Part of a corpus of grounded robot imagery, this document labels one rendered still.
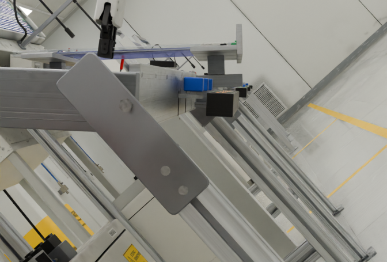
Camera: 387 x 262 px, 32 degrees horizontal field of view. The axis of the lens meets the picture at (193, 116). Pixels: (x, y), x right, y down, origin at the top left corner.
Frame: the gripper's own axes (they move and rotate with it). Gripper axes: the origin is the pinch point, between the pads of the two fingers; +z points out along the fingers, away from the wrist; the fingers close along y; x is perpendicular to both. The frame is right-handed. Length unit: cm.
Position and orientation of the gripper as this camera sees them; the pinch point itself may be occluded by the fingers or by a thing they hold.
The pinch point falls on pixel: (106, 48)
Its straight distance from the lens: 151.8
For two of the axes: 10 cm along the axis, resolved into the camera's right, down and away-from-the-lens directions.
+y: -0.6, 0.2, -10.0
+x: 9.9, 1.4, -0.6
